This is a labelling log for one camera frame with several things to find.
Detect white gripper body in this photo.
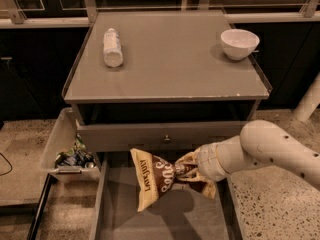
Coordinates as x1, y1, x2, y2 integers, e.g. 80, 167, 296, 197
195, 143, 228, 182

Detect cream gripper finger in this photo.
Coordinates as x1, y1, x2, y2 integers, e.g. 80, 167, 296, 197
176, 151, 197, 165
179, 169, 214, 188

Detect brown chip bag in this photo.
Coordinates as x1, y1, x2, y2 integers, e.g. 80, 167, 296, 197
130, 148, 216, 212

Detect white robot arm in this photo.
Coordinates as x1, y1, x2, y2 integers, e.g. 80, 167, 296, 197
176, 120, 320, 190

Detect grey top drawer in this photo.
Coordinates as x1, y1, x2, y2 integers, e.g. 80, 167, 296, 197
78, 100, 256, 152

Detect grey drawer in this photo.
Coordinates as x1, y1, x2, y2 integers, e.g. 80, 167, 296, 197
89, 152, 244, 240
78, 100, 256, 152

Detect grey middle drawer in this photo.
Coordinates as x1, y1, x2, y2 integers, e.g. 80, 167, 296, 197
89, 152, 244, 240

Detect grey drawer cabinet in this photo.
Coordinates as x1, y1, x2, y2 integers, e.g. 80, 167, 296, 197
61, 9, 273, 158

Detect snack packets in bin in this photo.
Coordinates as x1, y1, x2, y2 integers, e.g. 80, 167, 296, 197
55, 133, 96, 168

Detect white ceramic bowl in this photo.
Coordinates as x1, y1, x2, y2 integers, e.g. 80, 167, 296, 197
220, 29, 260, 61

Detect clear plastic storage bin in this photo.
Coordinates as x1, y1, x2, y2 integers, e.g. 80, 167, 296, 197
41, 108, 100, 183

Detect clear plastic water bottle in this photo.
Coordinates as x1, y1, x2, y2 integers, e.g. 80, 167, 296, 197
103, 28, 123, 68

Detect metal window railing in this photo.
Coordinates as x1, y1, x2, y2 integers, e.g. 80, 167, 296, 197
0, 0, 320, 28

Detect black metal floor frame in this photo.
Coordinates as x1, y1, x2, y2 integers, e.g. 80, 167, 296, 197
0, 174, 57, 240

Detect black floor cable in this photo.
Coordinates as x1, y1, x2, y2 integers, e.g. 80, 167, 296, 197
0, 152, 14, 177

